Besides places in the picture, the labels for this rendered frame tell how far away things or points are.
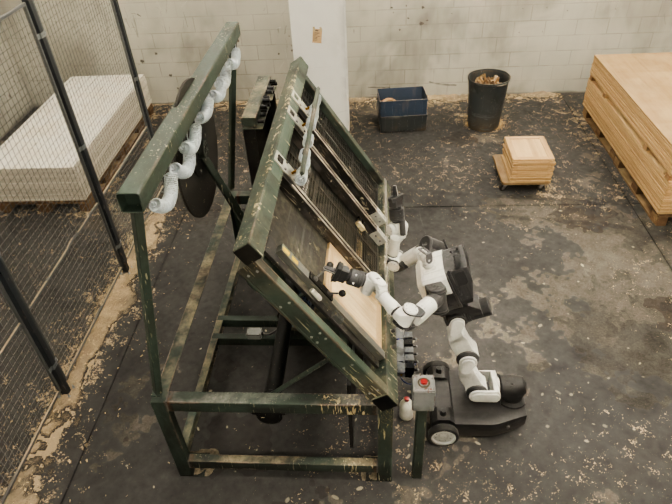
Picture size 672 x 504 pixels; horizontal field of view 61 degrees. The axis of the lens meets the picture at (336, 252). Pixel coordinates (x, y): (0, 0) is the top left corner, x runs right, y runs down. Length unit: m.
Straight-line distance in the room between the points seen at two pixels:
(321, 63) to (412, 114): 1.40
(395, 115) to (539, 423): 4.39
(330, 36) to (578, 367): 4.20
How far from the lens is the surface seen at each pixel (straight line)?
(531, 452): 4.18
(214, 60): 3.72
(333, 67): 6.77
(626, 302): 5.37
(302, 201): 3.22
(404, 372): 3.48
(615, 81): 7.35
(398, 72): 8.30
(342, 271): 2.89
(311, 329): 2.81
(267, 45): 8.25
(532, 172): 6.33
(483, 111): 7.43
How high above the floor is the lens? 3.44
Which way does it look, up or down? 39 degrees down
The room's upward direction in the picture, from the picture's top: 3 degrees counter-clockwise
